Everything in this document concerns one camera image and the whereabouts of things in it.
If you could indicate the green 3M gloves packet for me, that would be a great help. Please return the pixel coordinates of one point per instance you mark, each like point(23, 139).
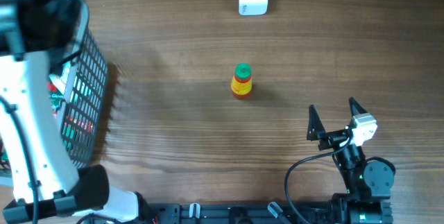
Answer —
point(60, 86)

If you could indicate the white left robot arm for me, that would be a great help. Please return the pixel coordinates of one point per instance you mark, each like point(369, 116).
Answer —
point(45, 181)

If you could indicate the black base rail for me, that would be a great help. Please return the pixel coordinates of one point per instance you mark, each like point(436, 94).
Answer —
point(254, 214)

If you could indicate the red chilli sauce bottle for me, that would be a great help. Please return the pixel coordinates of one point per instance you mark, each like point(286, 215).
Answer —
point(242, 84)

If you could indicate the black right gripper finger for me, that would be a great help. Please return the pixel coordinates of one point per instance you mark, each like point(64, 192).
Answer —
point(315, 130)
point(355, 107)

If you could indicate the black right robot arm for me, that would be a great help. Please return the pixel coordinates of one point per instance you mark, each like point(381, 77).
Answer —
point(368, 180)

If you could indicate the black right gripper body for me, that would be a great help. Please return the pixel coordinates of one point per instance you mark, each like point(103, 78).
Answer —
point(331, 139)

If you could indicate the grey plastic shopping basket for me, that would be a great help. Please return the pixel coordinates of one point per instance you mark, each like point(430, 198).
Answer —
point(80, 114)

